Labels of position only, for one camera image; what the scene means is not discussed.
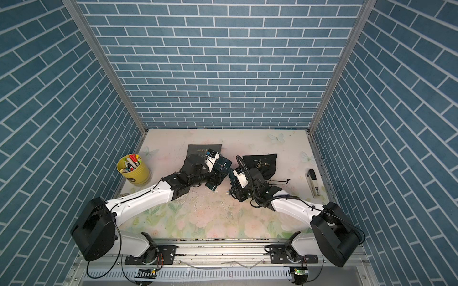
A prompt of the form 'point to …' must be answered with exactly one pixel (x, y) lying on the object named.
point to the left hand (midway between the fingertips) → (227, 172)
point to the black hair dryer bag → (266, 164)
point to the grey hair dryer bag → (202, 149)
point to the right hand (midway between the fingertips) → (235, 189)
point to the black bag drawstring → (278, 181)
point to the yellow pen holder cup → (132, 167)
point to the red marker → (133, 157)
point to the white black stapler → (313, 183)
